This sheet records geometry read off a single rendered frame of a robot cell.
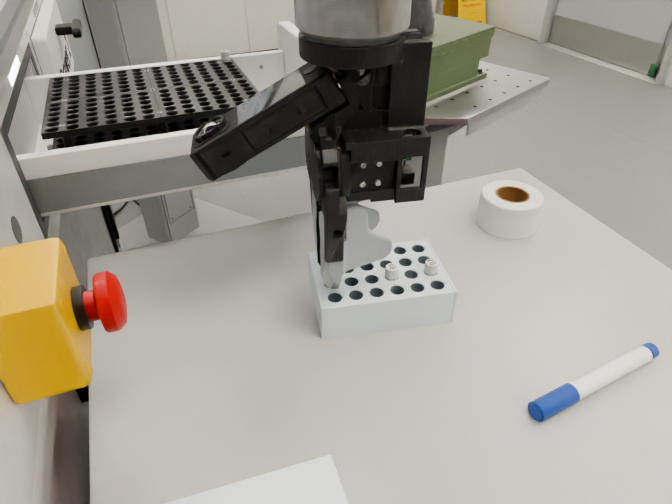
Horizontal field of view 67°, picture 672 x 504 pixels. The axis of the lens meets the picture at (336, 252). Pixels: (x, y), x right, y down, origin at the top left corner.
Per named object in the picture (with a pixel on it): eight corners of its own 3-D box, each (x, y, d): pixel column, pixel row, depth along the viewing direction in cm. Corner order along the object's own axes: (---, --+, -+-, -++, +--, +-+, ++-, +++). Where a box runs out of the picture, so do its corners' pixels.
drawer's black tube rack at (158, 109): (237, 104, 72) (231, 57, 68) (271, 156, 59) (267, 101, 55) (66, 128, 65) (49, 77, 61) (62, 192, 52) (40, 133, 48)
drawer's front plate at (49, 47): (74, 61, 94) (54, -4, 87) (71, 118, 72) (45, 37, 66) (64, 63, 94) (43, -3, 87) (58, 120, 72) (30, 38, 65)
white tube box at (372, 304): (423, 267, 54) (427, 238, 52) (452, 322, 48) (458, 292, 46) (308, 281, 53) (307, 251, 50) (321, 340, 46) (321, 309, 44)
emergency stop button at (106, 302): (129, 301, 36) (115, 256, 34) (133, 340, 33) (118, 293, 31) (84, 312, 35) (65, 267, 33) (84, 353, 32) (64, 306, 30)
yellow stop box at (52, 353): (101, 311, 38) (71, 231, 33) (104, 384, 32) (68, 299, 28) (24, 330, 36) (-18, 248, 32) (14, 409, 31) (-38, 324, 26)
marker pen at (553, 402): (640, 349, 45) (647, 337, 44) (657, 362, 44) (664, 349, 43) (524, 411, 40) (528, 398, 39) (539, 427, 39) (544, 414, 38)
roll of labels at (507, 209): (507, 246, 58) (515, 216, 55) (463, 218, 62) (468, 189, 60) (548, 228, 61) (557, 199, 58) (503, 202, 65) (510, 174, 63)
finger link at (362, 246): (393, 301, 44) (400, 207, 39) (326, 309, 43) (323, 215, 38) (384, 279, 47) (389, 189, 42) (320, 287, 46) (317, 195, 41)
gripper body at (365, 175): (424, 210, 39) (444, 45, 32) (312, 221, 38) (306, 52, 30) (396, 164, 45) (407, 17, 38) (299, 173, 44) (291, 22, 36)
